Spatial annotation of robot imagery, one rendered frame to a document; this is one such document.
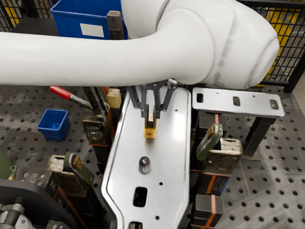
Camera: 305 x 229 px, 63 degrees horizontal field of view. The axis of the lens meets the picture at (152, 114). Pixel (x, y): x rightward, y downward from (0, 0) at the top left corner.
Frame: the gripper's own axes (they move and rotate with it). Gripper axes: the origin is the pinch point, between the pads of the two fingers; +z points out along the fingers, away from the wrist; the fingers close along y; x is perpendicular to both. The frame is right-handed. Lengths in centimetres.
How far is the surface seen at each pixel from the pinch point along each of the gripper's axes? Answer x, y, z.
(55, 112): 21, -45, 29
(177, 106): 10.8, 7.2, 6.4
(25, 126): 17, -60, 37
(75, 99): -0.5, -20.4, -4.8
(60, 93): -0.8, -23.8, -6.8
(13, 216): -33.1, -18.1, -11.8
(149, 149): -6.7, 0.5, 6.3
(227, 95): 17.8, 23.7, 6.4
